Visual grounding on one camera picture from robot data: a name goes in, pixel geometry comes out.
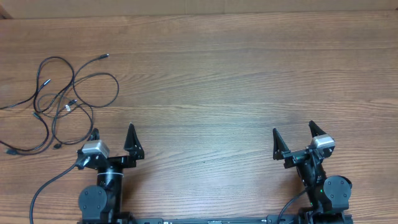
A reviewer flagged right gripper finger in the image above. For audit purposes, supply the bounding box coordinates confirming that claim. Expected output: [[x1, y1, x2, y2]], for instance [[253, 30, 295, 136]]
[[308, 120, 326, 138], [272, 128, 290, 160]]

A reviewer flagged thick black USB cable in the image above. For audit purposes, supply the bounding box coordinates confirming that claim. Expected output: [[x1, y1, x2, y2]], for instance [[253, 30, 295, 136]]
[[0, 56, 75, 156]]

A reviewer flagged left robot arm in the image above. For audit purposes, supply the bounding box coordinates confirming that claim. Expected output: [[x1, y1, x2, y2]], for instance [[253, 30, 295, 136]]
[[76, 123, 144, 223]]

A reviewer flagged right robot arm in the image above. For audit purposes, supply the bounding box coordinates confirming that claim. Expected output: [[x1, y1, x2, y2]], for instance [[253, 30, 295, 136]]
[[272, 120, 353, 224]]

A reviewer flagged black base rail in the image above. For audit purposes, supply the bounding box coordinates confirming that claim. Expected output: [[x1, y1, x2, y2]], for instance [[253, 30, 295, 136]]
[[77, 215, 354, 224]]

